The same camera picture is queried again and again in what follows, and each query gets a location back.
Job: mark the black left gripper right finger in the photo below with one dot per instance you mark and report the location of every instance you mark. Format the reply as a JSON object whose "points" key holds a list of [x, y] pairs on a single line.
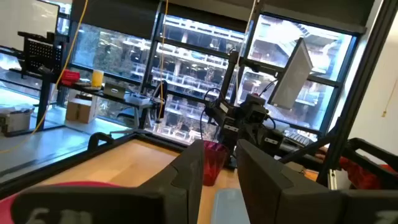
{"points": [[273, 196]]}

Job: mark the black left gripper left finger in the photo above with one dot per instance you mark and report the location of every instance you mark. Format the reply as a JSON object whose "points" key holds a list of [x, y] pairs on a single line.
{"points": [[174, 193]]}

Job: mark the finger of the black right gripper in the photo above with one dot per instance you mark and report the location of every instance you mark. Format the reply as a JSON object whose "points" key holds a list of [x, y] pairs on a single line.
{"points": [[274, 141], [230, 133]]}

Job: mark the dark red round fruit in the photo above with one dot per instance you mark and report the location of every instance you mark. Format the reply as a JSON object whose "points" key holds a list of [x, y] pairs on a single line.
{"points": [[214, 165]]}

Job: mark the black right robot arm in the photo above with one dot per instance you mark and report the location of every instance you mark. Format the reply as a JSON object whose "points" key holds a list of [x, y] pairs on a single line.
{"points": [[216, 113]]}

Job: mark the blue-grey plastic tray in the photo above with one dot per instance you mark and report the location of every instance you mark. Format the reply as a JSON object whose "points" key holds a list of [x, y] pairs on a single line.
{"points": [[228, 208]]}

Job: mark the yellow cup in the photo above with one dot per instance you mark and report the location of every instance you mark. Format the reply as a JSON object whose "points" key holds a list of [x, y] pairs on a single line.
{"points": [[97, 78]]}

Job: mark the black keyboard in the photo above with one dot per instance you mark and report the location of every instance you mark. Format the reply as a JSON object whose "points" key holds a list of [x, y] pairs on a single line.
{"points": [[297, 138]]}

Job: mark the grey computer monitor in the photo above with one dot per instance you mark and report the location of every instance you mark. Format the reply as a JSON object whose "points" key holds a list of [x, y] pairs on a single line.
{"points": [[290, 77]]}

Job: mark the large glass window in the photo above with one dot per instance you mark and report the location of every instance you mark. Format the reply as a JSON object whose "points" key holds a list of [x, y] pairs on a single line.
{"points": [[192, 68]]}

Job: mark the white flat device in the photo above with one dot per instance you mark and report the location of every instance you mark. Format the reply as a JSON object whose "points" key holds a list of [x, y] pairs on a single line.
{"points": [[137, 99]]}

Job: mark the grey metal box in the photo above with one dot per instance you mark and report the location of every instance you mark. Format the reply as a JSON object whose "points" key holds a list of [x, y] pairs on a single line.
{"points": [[114, 91]]}

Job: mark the cardboard box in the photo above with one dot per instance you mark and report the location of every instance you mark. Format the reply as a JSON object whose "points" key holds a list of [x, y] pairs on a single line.
{"points": [[81, 110]]}

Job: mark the red storage box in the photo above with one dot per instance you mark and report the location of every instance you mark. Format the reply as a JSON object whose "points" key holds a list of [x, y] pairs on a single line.
{"points": [[70, 77]]}

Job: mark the dark roller blind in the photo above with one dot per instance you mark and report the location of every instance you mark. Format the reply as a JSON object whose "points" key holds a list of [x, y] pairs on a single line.
{"points": [[118, 15]]}

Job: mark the grey-white floor box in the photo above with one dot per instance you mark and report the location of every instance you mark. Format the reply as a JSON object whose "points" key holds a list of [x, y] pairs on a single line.
{"points": [[15, 121]]}

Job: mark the black desk with pegboard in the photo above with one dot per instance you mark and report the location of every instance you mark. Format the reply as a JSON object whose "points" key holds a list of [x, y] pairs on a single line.
{"points": [[43, 56]]}

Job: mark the white board panel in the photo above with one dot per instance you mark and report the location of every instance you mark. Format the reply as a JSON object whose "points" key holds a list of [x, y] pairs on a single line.
{"points": [[28, 21]]}

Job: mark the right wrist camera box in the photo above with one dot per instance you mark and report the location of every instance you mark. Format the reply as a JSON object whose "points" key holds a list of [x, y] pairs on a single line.
{"points": [[256, 112]]}

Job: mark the black overhead gantry frame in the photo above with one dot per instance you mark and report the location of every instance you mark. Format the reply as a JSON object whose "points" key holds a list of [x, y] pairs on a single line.
{"points": [[357, 93]]}

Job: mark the black curved frame bar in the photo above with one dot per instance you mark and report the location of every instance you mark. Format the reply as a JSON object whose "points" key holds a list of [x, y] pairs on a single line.
{"points": [[373, 149]]}

